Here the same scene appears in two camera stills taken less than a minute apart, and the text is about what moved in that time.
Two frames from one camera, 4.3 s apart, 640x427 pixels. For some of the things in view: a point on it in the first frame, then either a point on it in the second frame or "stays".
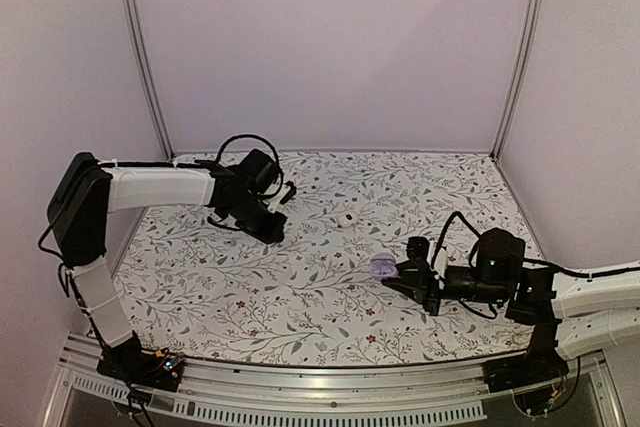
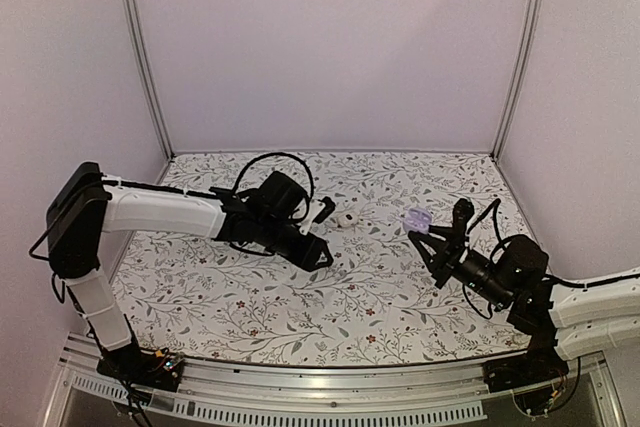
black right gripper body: x=430 y=286 -> x=450 y=258
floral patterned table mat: x=198 y=288 stays
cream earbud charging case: x=347 y=219 stays
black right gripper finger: x=414 y=267 -> x=446 y=232
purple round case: x=383 y=266 -> x=417 y=219
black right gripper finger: x=409 y=287 -> x=433 y=262
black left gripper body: x=255 y=224 -> x=307 y=257
